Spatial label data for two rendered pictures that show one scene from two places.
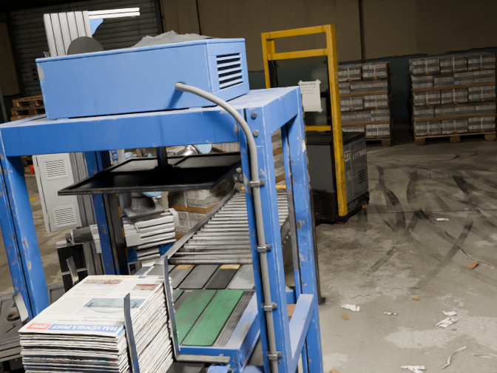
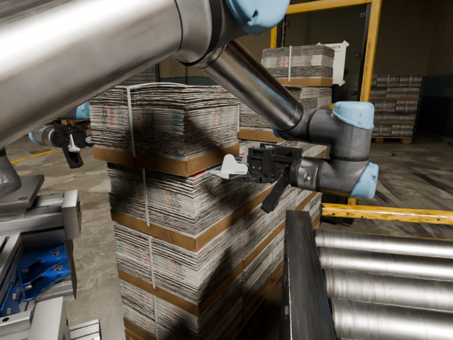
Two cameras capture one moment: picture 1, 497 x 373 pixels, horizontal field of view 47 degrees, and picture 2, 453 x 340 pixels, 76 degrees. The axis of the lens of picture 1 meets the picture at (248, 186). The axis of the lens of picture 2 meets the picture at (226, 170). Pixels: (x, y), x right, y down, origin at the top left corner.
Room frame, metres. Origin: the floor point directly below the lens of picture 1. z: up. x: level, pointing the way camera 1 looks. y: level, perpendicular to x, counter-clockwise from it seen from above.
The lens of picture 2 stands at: (3.18, 0.30, 1.06)
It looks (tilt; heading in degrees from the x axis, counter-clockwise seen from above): 16 degrees down; 355
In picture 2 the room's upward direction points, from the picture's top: straight up
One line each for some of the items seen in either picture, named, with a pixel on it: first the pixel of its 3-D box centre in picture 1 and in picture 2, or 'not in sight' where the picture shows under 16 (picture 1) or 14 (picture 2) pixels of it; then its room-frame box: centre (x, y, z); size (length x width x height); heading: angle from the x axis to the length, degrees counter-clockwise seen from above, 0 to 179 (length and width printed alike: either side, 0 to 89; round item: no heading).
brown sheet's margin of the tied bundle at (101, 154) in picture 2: not in sight; (143, 147); (4.20, 0.49, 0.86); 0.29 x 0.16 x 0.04; 144
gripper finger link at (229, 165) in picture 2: not in sight; (228, 166); (3.85, 0.23, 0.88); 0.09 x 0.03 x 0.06; 81
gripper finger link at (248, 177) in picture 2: not in sight; (247, 175); (3.84, 0.19, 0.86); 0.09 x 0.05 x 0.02; 81
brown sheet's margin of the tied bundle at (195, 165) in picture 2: not in sight; (195, 154); (4.07, 0.31, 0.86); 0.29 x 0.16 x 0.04; 144
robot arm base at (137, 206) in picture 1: (142, 201); not in sight; (3.43, 0.66, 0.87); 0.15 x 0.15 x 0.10
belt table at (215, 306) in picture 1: (183, 309); not in sight; (2.06, 0.30, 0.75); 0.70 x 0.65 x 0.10; 164
